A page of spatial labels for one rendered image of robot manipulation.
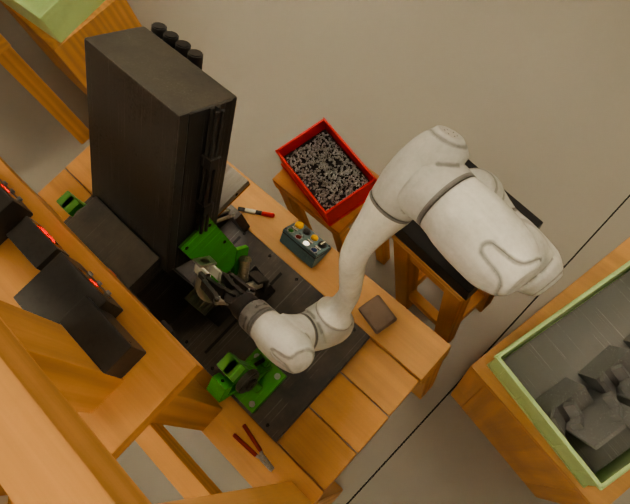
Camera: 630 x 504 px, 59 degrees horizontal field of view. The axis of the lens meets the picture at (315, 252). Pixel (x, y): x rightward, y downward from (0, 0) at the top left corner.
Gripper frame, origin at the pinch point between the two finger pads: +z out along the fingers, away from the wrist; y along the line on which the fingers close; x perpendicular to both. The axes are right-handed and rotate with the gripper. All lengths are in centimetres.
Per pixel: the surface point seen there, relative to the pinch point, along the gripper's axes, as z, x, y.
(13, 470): -56, -20, 68
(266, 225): 18.5, 0.3, -35.4
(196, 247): 4.2, -5.7, 2.1
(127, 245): 18.9, 0.0, 14.3
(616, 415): -94, -1, -62
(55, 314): -15, -9, 47
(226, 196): 17.5, -13.0, -15.4
